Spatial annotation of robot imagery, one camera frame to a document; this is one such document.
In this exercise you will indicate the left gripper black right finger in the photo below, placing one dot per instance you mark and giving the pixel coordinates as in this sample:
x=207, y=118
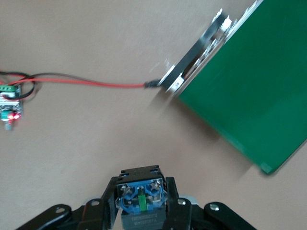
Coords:
x=173, y=194

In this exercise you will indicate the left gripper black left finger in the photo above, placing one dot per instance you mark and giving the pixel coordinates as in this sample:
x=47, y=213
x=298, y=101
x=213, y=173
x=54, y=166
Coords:
x=108, y=203

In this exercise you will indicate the green push button switch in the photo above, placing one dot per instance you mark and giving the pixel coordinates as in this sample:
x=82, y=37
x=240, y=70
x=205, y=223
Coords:
x=141, y=196

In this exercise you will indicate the green conveyor belt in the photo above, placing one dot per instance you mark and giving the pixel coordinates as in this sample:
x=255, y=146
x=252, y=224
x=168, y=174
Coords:
x=251, y=83

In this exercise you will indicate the black motor controller board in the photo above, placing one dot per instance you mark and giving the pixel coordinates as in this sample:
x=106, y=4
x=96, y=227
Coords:
x=10, y=107

